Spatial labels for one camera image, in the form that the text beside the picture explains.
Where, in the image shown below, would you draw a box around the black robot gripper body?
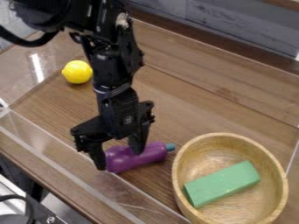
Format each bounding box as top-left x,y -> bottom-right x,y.
70,87 -> 156,154

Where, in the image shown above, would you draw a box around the clear acrylic tray walls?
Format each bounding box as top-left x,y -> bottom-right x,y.
0,10 -> 299,224

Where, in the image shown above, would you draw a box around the green rectangular block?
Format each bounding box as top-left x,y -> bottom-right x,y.
183,161 -> 261,208

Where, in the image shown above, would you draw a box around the yellow toy lemon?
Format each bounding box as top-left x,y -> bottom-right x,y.
62,60 -> 92,85

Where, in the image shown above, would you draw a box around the purple toy eggplant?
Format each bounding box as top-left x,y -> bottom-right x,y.
106,142 -> 175,173

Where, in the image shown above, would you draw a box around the brown wooden bowl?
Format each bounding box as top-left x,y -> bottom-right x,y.
173,133 -> 289,224

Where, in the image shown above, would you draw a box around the black cable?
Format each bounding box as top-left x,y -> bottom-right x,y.
0,194 -> 36,224

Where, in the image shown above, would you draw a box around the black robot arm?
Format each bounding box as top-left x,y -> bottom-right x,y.
0,0 -> 155,171

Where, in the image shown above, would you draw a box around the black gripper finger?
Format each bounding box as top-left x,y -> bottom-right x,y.
128,122 -> 151,155
88,142 -> 107,171

